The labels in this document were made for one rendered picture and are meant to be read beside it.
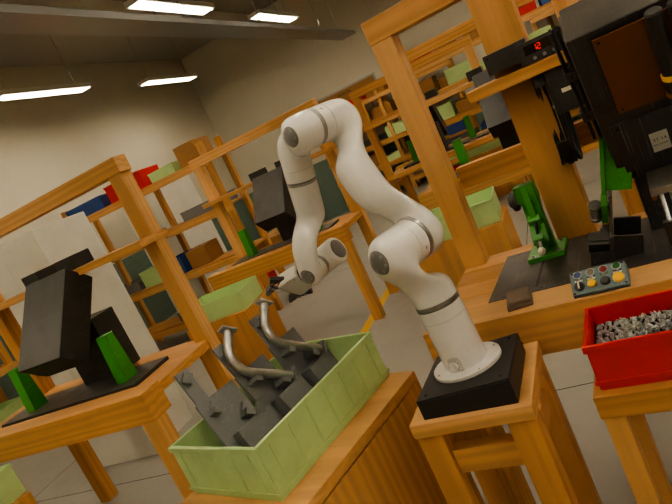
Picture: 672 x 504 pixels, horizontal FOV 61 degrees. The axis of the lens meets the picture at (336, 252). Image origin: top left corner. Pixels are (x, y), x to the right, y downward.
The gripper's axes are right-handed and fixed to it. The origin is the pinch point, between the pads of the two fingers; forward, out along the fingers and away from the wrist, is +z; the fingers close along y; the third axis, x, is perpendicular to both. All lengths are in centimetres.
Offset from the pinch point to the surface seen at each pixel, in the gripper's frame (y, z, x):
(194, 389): 20.1, 19.9, 29.5
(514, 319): -46, -55, 24
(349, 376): -18.6, -9.3, 29.5
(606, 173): -53, -94, -8
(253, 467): 13, -2, 58
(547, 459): -32, -60, 68
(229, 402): 9.1, 17.6, 32.8
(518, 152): -70, -64, -50
